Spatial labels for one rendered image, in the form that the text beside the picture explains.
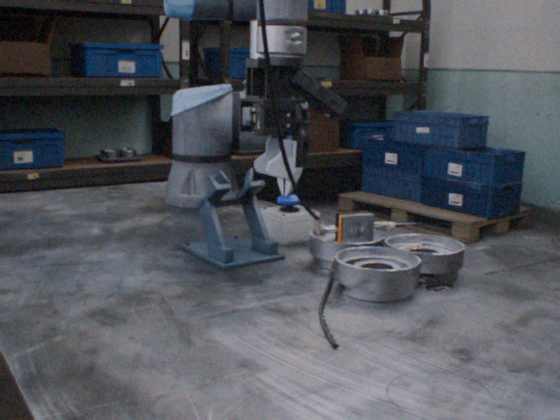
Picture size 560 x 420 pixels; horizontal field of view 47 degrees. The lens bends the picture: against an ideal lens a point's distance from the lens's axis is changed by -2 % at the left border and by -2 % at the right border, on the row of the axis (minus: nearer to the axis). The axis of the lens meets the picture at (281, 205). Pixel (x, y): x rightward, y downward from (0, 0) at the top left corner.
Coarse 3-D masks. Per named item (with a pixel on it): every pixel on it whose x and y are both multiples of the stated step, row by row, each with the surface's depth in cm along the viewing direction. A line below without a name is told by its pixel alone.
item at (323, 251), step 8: (312, 232) 93; (376, 232) 94; (312, 240) 90; (320, 240) 88; (328, 240) 93; (376, 240) 88; (384, 240) 90; (312, 248) 90; (320, 248) 89; (328, 248) 88; (336, 248) 87; (344, 248) 87; (320, 256) 89; (328, 256) 88; (320, 264) 90; (328, 264) 89
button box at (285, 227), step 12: (264, 216) 104; (276, 216) 101; (288, 216) 100; (300, 216) 102; (276, 228) 102; (288, 228) 101; (300, 228) 102; (312, 228) 103; (276, 240) 102; (288, 240) 101; (300, 240) 102
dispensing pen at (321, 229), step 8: (336, 216) 91; (320, 224) 89; (336, 224) 91; (376, 224) 92; (384, 224) 92; (392, 224) 93; (400, 224) 93; (408, 224) 94; (416, 224) 94; (320, 232) 89; (328, 232) 90; (336, 232) 90; (336, 240) 91
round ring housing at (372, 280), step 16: (336, 256) 80; (352, 256) 85; (368, 256) 85; (384, 256) 85; (400, 256) 84; (416, 256) 81; (336, 272) 79; (352, 272) 77; (368, 272) 75; (384, 272) 75; (400, 272) 76; (416, 272) 77; (352, 288) 78; (368, 288) 76; (384, 288) 76; (400, 288) 76
